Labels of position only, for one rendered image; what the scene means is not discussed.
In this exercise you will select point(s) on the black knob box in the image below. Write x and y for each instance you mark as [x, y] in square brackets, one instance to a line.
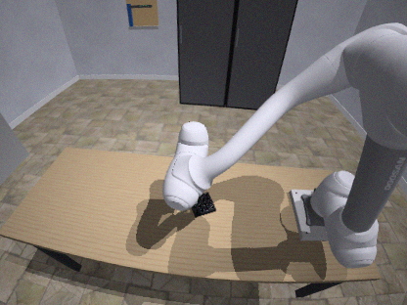
[203, 208]

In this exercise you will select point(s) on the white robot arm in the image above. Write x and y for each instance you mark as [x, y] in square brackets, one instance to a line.
[373, 61]

